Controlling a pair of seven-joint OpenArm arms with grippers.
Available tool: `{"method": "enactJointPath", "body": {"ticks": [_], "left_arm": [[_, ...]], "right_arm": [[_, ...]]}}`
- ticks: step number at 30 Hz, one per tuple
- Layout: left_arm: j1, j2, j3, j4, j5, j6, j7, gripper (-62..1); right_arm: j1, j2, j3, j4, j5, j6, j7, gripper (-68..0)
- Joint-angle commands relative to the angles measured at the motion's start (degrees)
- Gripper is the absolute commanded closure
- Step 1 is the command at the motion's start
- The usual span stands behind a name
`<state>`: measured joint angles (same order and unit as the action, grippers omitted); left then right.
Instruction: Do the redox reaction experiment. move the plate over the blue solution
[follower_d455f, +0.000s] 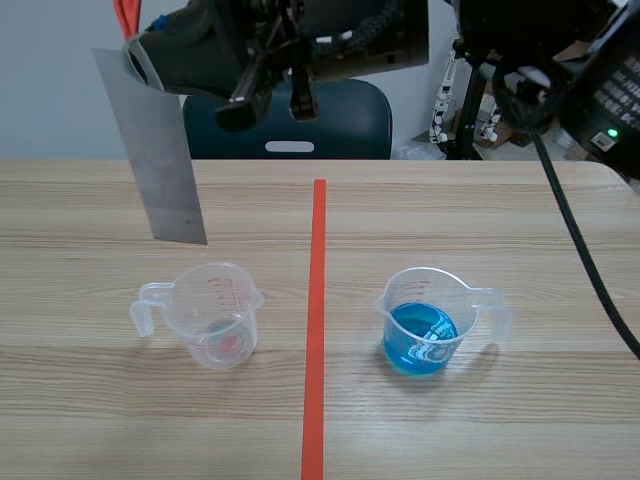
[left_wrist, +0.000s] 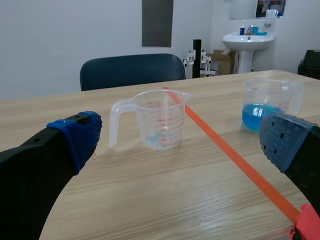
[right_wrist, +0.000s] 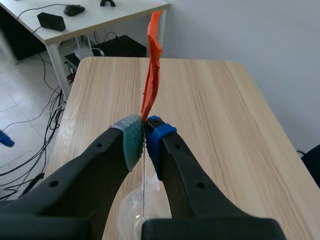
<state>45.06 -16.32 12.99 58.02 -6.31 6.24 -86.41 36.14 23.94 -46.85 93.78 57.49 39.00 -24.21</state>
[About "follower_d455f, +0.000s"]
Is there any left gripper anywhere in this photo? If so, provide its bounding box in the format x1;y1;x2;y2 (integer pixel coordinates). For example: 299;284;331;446
214;0;431;133

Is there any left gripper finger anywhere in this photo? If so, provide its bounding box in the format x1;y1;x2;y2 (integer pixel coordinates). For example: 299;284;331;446
123;14;237;97

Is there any grey metal plate orange strip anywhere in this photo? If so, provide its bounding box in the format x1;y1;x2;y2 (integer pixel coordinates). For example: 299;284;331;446
92;0;209;246

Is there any dark blue chair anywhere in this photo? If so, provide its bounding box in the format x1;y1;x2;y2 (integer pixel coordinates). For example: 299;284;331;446
182;78;393;161

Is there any empty clear plastic beaker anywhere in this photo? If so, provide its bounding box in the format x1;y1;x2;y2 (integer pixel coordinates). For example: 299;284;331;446
129;262;266;371

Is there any clear beaker with blue liquid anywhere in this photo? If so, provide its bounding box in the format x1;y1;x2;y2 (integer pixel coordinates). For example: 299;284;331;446
375;267;514;380

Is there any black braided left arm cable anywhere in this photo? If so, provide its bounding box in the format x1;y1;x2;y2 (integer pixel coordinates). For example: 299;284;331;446
308;8;399;54

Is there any black metal rail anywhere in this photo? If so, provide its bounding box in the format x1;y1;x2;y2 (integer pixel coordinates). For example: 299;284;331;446
455;54;484;161

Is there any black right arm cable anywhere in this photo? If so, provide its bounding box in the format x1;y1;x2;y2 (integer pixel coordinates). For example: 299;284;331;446
528;127;640;362

